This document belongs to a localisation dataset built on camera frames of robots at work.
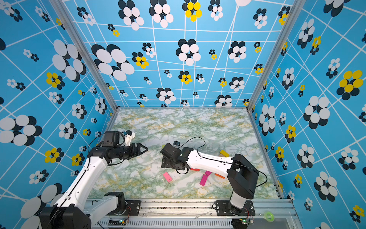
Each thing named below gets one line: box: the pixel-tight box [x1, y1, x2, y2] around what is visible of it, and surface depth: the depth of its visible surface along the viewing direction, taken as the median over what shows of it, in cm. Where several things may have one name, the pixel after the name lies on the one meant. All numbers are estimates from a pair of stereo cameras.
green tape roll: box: [263, 211, 275, 223], surface depth 72 cm
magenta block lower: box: [199, 174, 209, 187], surface depth 84 cm
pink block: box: [162, 171, 173, 183], surface depth 86 cm
